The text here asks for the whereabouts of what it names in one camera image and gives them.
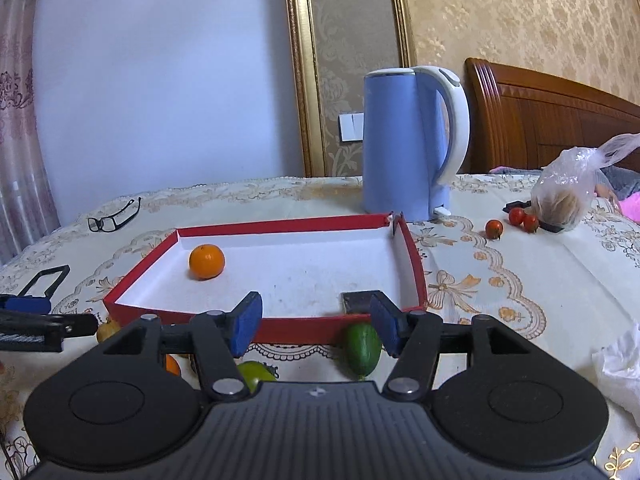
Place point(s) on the orange with green leaf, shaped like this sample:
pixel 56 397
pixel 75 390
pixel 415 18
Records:
pixel 206 261

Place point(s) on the pair of cherry tomatoes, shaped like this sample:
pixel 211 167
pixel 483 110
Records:
pixel 515 206

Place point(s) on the black eyeglasses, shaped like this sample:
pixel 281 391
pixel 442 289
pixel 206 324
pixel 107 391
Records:
pixel 100 223

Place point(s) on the red cardboard box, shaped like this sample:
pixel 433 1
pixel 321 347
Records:
pixel 300 270

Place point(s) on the pink cloth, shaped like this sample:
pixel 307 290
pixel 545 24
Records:
pixel 631 207

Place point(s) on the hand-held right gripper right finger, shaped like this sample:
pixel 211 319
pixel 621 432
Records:
pixel 382 321

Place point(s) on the white tissue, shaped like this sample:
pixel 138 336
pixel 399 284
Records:
pixel 620 365

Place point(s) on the white wall switch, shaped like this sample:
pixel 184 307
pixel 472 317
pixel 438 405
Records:
pixel 351 127

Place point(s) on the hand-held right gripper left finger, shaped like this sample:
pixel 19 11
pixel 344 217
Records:
pixel 245 321

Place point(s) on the blue electric kettle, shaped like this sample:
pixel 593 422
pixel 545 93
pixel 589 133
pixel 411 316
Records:
pixel 395 145

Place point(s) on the red cherry tomato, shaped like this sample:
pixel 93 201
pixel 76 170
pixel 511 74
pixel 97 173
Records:
pixel 531 222
pixel 494 228
pixel 516 216

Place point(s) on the green tomato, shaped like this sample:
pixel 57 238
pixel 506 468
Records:
pixel 252 375

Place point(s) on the wooden headboard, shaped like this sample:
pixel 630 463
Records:
pixel 540 115

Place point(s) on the clear plastic bag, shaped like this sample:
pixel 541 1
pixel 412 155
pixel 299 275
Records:
pixel 560 195

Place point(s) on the gold wall panel frame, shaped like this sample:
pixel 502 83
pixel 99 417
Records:
pixel 300 60

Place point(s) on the black card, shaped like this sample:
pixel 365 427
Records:
pixel 356 302

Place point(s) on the cream embroidered tablecloth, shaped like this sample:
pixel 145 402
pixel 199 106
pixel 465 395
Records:
pixel 525 280

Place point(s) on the small yellow plum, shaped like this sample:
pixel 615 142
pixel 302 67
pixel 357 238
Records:
pixel 107 331

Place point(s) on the grey cloth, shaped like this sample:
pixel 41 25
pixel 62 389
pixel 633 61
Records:
pixel 622 177

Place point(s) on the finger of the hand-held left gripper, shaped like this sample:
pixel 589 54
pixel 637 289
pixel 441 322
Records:
pixel 25 305
pixel 50 327

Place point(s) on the pink patterned curtain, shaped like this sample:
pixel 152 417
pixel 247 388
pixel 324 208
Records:
pixel 20 110

